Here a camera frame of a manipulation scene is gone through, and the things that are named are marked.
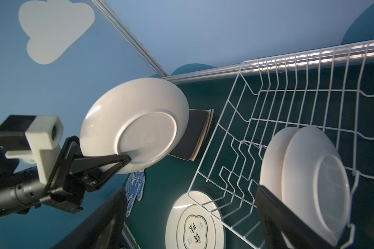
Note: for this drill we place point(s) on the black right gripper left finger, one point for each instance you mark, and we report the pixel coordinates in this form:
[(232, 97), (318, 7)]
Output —
[(102, 229)]

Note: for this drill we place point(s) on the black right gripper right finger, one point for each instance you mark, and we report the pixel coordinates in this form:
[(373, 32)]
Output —
[(277, 219)]

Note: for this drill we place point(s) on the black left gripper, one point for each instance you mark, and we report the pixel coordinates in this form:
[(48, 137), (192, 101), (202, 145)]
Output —
[(70, 176)]

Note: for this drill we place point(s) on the white round plate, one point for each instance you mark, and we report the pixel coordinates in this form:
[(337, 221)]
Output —
[(193, 223), (273, 160), (315, 184), (142, 118)]

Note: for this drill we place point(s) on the black square plate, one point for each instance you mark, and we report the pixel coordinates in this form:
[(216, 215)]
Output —
[(194, 136)]

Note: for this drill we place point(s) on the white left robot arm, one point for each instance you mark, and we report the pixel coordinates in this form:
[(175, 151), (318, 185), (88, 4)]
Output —
[(19, 191)]

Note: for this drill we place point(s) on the blue dotted work glove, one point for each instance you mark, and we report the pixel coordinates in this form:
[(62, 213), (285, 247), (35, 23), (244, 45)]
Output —
[(134, 189)]

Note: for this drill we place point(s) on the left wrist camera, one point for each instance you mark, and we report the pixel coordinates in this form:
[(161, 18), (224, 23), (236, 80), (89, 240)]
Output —
[(33, 139)]

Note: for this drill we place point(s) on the white wire dish rack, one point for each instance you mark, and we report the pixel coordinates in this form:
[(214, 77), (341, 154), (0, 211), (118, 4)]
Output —
[(331, 89)]

